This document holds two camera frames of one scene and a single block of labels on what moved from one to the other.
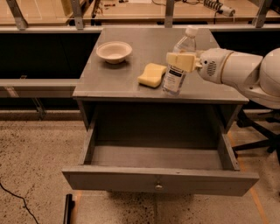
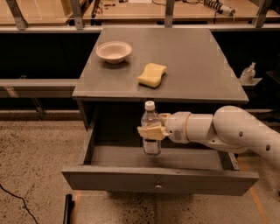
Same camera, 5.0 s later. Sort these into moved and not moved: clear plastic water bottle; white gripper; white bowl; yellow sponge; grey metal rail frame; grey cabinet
Moved: clear plastic water bottle; white gripper
Not moved: white bowl; yellow sponge; grey metal rail frame; grey cabinet
